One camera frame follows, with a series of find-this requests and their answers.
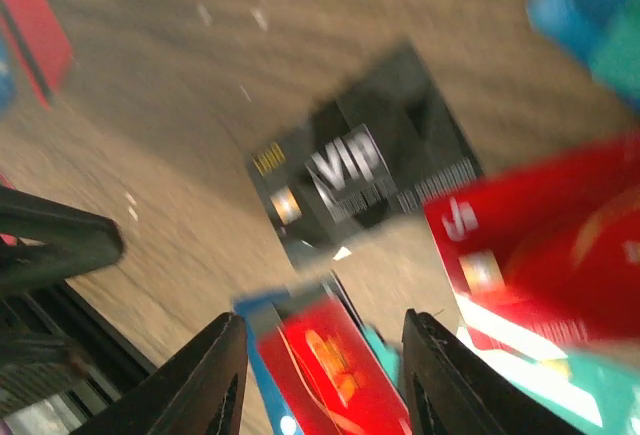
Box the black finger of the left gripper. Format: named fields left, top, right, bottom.
left=1, top=187, right=123, bottom=295

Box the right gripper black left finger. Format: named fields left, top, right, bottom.
left=74, top=312, right=248, bottom=435

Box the teal VIP card front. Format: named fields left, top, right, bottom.
left=456, top=326, right=639, bottom=434

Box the red card black stripe front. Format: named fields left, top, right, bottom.
left=1, top=0, right=73, bottom=107

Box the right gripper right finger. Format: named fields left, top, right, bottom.
left=402, top=309, right=579, bottom=435

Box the red VIP card front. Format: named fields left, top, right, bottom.
left=424, top=133, right=639, bottom=359

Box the black VIP card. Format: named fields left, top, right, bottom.
left=246, top=41, right=483, bottom=268

